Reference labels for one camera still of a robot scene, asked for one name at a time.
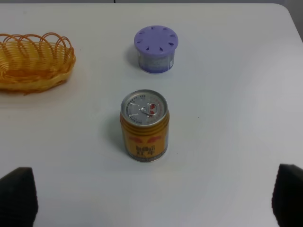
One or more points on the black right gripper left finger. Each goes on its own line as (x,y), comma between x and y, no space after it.
(18,198)

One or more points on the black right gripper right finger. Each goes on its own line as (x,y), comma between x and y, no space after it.
(287,197)

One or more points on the orange woven plastic basket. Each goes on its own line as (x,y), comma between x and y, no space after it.
(32,63)

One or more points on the gold Red Bull can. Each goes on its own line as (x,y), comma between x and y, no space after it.
(144,118)

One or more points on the purple lid air freshener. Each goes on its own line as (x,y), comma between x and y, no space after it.
(156,47)

